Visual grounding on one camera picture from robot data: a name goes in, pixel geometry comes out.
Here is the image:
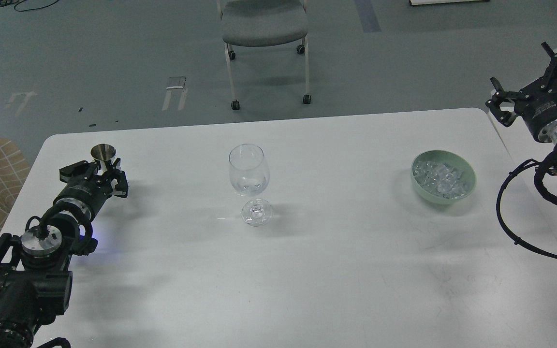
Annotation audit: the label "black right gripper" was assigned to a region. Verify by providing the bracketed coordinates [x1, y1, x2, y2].
[485, 42, 557, 143]

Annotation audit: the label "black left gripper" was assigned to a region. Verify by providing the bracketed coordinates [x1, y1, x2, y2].
[53, 160, 130, 222]

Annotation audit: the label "steel double jigger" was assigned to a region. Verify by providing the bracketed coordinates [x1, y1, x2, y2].
[90, 144, 117, 171]

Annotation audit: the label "clear ice cubes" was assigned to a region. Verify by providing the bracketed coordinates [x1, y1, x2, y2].
[412, 160, 473, 200]

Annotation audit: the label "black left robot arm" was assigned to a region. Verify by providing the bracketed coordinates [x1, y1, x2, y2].
[0, 159, 129, 348]

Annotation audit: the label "clear wine glass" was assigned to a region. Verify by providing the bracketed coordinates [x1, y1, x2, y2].
[228, 144, 273, 227]

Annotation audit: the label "green bowl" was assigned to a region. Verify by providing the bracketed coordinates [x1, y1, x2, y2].
[410, 150, 477, 205]

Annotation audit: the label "grey office chair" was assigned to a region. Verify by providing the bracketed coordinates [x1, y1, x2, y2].
[216, 0, 312, 111]

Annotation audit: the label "floor cables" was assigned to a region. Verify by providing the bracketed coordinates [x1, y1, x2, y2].
[0, 0, 60, 21]

